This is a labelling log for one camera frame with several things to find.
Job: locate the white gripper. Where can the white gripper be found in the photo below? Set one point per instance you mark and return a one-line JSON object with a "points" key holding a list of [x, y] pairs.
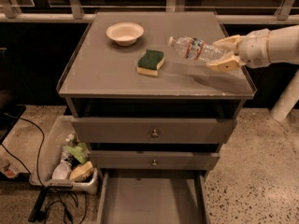
{"points": [[254, 48]]}

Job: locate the clear plastic water bottle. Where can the clear plastic water bottle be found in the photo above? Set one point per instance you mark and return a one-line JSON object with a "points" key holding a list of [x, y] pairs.
{"points": [[195, 49]]}

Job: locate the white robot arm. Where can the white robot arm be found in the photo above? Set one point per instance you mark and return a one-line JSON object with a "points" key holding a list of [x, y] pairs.
{"points": [[283, 45]]}

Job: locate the grey drawer cabinet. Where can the grey drawer cabinet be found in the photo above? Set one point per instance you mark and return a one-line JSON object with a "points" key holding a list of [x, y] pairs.
{"points": [[102, 81]]}

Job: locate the grey top drawer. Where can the grey top drawer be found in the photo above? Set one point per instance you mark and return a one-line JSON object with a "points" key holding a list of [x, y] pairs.
{"points": [[154, 131]]}

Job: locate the grey drawer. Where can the grey drawer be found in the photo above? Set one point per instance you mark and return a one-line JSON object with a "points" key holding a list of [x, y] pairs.
{"points": [[154, 131], [153, 197], [154, 160]]}

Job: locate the grey middle drawer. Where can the grey middle drawer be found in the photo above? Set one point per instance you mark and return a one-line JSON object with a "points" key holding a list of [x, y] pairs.
{"points": [[154, 160]]}

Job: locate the grey bottom drawer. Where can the grey bottom drawer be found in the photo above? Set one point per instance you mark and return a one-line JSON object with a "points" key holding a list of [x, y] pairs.
{"points": [[153, 197]]}

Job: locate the metal window railing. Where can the metal window railing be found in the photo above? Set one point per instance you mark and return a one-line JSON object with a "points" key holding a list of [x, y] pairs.
{"points": [[226, 11]]}

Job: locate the green yellow sponge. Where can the green yellow sponge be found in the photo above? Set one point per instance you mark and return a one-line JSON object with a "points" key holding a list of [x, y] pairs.
{"points": [[150, 63]]}

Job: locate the white paper bowl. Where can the white paper bowl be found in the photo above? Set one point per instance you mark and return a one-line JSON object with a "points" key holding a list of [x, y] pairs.
{"points": [[124, 33]]}

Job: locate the green snack bag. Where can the green snack bag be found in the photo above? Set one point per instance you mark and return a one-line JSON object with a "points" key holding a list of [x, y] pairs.
{"points": [[79, 152]]}

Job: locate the clear plastic storage bin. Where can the clear plastic storage bin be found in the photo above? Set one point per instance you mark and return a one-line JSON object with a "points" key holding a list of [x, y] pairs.
{"points": [[49, 159]]}

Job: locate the dark furniture at left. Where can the dark furniture at left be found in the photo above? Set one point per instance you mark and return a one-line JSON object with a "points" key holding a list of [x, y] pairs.
{"points": [[10, 92]]}

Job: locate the small wrapper on floor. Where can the small wrapper on floor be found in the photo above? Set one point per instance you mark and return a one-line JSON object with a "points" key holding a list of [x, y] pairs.
{"points": [[8, 170]]}

